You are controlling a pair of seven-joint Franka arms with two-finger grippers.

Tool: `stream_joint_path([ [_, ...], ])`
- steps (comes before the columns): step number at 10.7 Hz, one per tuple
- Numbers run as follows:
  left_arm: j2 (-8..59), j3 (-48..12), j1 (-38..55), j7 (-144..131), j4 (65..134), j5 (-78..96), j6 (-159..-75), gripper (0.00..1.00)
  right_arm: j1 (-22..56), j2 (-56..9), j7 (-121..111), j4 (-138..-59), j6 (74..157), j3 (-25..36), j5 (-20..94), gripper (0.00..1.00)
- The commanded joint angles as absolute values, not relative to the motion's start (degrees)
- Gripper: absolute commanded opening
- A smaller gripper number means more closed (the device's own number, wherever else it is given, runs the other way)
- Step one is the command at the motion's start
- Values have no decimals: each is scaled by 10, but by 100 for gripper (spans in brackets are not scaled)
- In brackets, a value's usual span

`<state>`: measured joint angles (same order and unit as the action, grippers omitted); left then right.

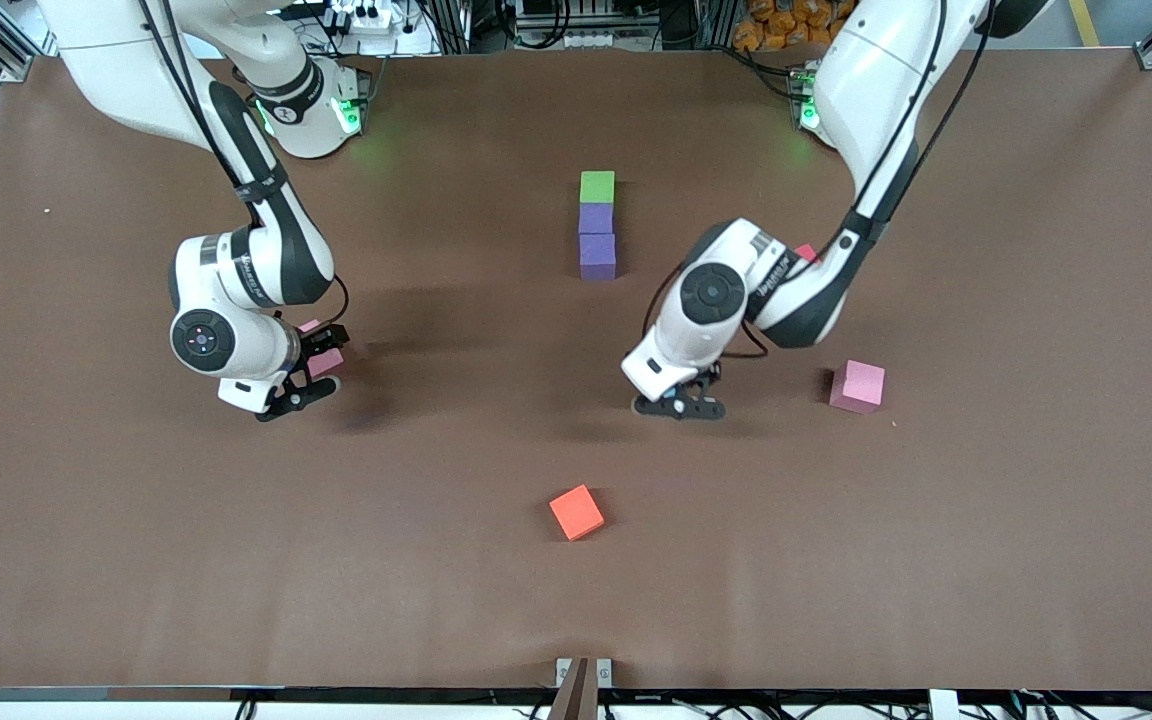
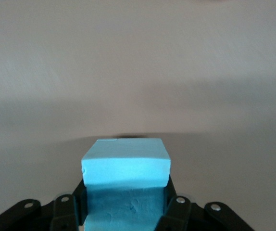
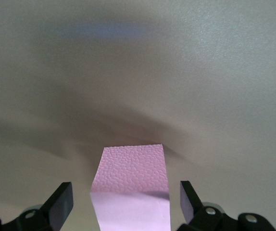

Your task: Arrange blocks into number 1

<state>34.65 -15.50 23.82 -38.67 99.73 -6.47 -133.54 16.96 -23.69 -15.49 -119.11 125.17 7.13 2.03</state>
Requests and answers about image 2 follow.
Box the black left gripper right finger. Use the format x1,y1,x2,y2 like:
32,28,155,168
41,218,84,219
153,178,254,231

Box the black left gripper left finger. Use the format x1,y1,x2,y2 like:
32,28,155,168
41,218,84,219
0,179,88,231

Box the light blue foam block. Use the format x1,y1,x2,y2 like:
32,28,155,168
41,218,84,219
80,138,172,231

